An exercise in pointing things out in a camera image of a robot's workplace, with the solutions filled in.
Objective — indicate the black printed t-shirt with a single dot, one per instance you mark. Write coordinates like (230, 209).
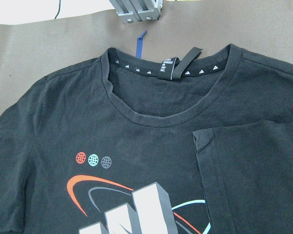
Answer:
(114, 141)

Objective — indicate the aluminium frame post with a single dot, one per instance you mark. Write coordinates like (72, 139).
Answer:
(130, 11)

